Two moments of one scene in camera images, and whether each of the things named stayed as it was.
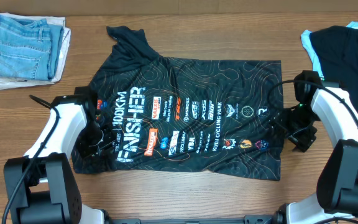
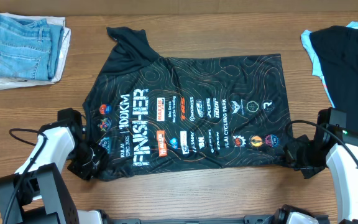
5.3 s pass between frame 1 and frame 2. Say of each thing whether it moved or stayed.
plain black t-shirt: stayed
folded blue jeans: stayed
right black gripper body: moved
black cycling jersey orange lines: moved
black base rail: stayed
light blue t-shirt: stayed
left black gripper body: moved
